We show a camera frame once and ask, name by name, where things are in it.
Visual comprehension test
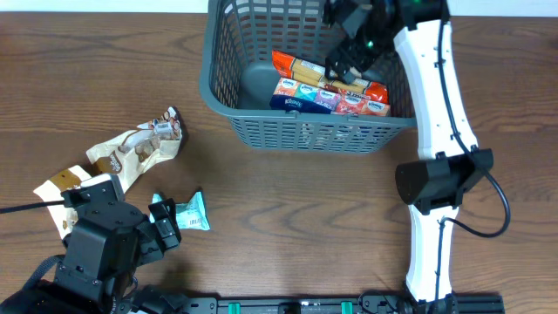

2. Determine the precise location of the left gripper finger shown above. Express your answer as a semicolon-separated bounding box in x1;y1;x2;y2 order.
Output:
160;199;181;244
148;201;166;221

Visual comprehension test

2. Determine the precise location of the beige snack bag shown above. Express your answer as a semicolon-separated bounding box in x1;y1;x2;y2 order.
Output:
33;165;92;239
86;106;183;192

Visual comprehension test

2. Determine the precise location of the red spaghetti packet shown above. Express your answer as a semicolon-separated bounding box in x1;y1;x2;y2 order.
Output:
272;51;389;104

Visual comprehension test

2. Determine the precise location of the blue Kleenex tissue pack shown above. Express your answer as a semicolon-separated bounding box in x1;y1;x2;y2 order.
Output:
269;78;391;117

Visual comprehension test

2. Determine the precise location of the grey plastic basket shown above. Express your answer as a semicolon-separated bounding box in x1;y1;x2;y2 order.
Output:
200;0;415;154

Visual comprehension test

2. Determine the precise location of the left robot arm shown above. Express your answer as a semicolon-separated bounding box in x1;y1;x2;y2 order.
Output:
1;199;181;313

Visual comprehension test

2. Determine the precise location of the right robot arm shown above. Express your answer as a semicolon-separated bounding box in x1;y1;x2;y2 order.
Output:
323;1;493;313

